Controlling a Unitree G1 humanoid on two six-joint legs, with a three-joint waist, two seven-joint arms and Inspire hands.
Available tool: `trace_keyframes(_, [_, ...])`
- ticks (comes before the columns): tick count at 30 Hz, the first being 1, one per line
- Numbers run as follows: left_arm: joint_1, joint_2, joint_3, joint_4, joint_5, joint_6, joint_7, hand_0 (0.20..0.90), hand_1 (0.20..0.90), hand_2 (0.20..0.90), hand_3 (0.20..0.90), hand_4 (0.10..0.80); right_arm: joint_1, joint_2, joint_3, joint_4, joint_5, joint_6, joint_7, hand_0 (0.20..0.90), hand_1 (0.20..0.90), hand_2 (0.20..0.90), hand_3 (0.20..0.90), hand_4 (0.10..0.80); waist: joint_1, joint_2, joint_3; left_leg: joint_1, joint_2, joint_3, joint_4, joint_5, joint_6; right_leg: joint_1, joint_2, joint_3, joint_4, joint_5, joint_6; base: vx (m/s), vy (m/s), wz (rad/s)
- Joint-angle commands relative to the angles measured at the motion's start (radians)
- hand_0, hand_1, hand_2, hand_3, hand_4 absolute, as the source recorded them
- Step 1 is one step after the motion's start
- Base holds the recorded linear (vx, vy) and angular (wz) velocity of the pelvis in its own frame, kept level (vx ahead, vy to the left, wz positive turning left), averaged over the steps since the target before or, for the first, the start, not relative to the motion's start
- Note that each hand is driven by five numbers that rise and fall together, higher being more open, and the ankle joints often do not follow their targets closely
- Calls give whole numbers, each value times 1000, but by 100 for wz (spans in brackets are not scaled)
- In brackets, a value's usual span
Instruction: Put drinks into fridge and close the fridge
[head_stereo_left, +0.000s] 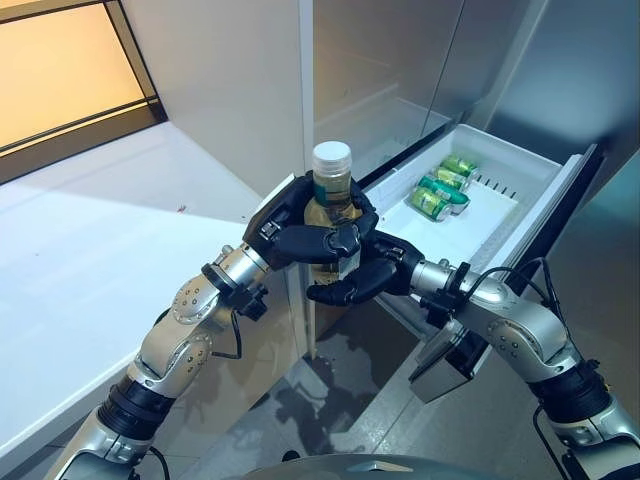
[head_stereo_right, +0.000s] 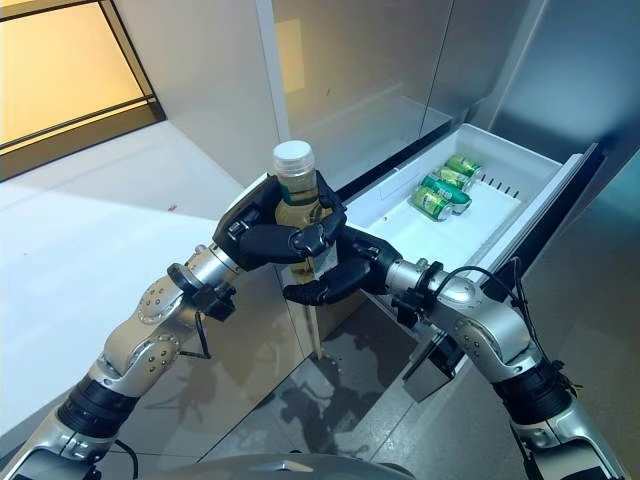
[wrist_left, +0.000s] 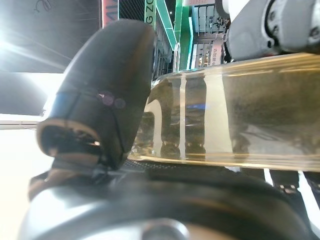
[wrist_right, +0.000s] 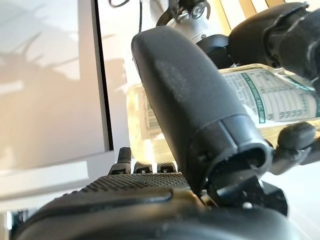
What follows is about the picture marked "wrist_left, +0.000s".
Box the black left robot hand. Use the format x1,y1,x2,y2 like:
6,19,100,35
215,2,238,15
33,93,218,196
17,19,320,240

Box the clear bottle with yellow drink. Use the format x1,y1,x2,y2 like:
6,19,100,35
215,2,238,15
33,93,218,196
127,52,320,173

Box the green frame structure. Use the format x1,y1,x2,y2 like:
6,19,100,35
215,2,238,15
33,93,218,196
154,0,194,72

